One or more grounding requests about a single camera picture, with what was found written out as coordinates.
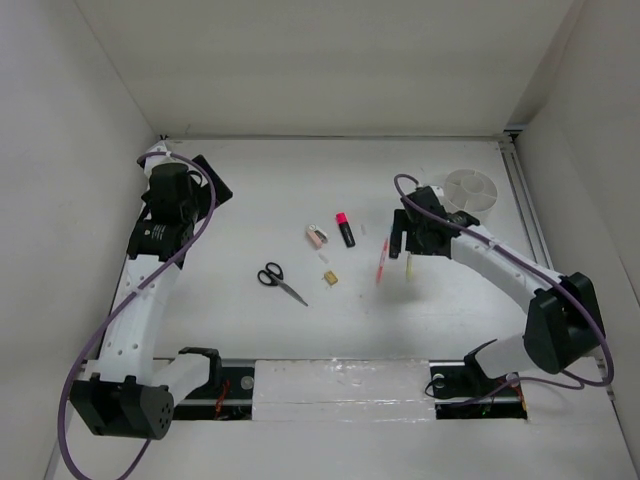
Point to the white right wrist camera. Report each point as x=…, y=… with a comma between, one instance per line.
x=437, y=190

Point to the black handled scissors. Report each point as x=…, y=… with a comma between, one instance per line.
x=272, y=275

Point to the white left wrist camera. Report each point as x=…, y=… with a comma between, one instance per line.
x=156, y=155

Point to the white round divided container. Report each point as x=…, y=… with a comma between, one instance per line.
x=470, y=191

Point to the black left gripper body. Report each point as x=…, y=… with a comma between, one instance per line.
x=192, y=207

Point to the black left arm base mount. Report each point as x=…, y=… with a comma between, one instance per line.
x=198, y=399

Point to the red pink pen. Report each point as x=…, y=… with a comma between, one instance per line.
x=382, y=260

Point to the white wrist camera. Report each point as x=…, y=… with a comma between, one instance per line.
x=156, y=155
x=437, y=190

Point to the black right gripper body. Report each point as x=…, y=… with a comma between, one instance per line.
x=415, y=241

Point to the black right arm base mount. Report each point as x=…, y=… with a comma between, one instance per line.
x=462, y=391

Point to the pink cap black highlighter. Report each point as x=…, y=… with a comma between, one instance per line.
x=345, y=229

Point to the yellow pen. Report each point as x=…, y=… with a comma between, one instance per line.
x=409, y=267

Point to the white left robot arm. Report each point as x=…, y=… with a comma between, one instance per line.
x=126, y=396

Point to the yellow eraser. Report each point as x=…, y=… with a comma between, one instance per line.
x=330, y=278

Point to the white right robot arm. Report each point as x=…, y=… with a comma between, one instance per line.
x=563, y=319

